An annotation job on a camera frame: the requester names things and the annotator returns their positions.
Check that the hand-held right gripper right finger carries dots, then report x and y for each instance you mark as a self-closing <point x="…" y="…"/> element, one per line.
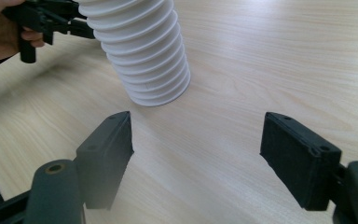
<point x="298" y="158"/>

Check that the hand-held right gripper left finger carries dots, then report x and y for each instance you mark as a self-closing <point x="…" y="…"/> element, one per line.
<point x="105" y="155"/>

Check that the stack of white paper cups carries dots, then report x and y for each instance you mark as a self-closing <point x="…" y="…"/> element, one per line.
<point x="146" y="56"/>

